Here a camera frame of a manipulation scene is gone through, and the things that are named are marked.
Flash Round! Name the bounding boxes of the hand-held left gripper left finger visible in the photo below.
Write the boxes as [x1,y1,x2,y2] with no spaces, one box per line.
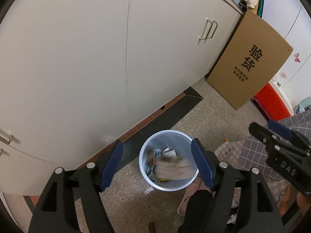
[28,139,124,233]

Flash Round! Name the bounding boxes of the beige slipper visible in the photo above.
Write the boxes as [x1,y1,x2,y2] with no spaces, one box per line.
[177,177,207,216]

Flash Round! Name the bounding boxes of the white cabinet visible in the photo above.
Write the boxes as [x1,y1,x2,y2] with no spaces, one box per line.
[0,0,245,197]

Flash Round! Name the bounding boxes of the wooden board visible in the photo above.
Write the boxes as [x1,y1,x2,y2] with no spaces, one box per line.
[2,193,32,233]

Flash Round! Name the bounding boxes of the white fluffy cloth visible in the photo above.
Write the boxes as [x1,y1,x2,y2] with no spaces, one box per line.
[228,194,244,224]

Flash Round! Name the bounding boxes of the white paper packet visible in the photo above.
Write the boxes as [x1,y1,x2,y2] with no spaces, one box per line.
[163,148,177,160]

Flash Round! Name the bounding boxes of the metal cabinet door handle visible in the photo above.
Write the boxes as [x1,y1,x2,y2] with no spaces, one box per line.
[206,19,218,39]
[198,17,212,45]

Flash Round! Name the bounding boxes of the grey checked blanket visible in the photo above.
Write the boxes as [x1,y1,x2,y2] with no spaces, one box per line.
[239,110,311,180]

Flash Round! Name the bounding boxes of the metal drawer handle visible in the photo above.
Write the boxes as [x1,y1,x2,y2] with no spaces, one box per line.
[0,129,20,144]

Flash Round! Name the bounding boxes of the person's leg in black trousers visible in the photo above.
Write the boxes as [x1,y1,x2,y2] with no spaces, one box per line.
[177,189,216,233]

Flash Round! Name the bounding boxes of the white plastic bin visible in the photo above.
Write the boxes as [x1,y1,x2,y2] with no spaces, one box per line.
[138,130,200,192]

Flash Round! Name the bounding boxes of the tall cardboard box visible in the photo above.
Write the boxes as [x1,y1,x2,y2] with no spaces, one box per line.
[206,11,294,111]

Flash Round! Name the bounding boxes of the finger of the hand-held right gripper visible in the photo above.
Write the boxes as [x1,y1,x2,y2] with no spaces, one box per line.
[267,120,311,151]
[249,122,280,151]

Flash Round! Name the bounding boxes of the yellow green wrapper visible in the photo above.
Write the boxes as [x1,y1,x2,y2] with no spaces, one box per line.
[149,173,169,183]

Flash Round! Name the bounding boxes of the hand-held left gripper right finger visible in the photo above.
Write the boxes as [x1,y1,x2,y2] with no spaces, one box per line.
[191,138,286,233]

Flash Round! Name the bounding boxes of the brown paper bag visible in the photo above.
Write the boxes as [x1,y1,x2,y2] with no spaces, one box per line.
[155,156,195,181]

